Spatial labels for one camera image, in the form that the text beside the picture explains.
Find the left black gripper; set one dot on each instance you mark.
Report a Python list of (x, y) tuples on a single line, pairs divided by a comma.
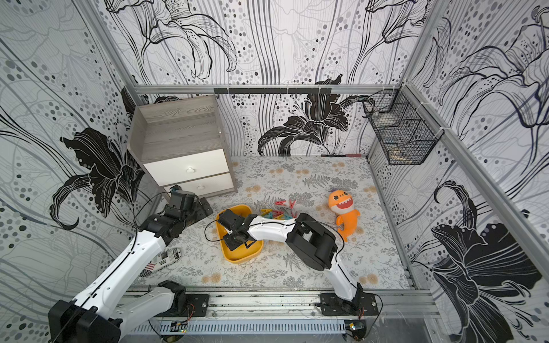
[(198, 206)]

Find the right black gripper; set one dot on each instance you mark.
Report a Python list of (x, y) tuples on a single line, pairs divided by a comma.
[(234, 239)]

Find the yellow plastic storage tray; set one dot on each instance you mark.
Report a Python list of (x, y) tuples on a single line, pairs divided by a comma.
[(242, 253)]

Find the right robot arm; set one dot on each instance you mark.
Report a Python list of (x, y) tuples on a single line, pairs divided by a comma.
[(309, 239)]

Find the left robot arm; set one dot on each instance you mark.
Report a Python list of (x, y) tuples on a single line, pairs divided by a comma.
[(94, 314)]

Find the red clothespin far pair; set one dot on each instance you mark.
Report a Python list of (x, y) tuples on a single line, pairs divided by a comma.
[(287, 203)]

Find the newspaper print pouch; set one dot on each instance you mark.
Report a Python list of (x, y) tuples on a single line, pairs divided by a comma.
[(162, 260)]

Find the grey wooden drawer cabinet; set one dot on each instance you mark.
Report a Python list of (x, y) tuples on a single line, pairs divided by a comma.
[(168, 138)]

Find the orange shark plush toy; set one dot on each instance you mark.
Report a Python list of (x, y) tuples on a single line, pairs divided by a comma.
[(342, 203)]

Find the black red marker pen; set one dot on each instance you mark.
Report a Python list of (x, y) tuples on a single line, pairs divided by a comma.
[(342, 155)]

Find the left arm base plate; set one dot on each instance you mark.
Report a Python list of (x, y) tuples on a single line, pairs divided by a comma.
[(190, 305)]

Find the white slotted cable duct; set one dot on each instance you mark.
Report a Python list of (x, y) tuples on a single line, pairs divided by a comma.
[(234, 327)]

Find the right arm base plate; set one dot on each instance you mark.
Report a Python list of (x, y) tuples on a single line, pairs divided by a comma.
[(364, 304)]

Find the black wire wall basket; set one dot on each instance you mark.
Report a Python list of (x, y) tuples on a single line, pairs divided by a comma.
[(404, 136)]

